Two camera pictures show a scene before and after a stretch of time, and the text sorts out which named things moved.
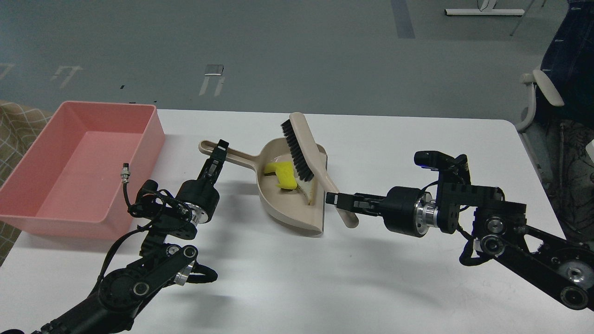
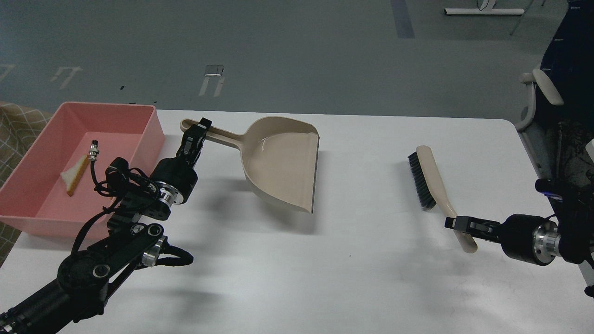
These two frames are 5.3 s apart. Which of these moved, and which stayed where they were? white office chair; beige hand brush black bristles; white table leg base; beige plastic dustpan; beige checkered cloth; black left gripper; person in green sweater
Moved: beige plastic dustpan; beige hand brush black bristles; black left gripper
Stayed: white office chair; white table leg base; beige checkered cloth; person in green sweater
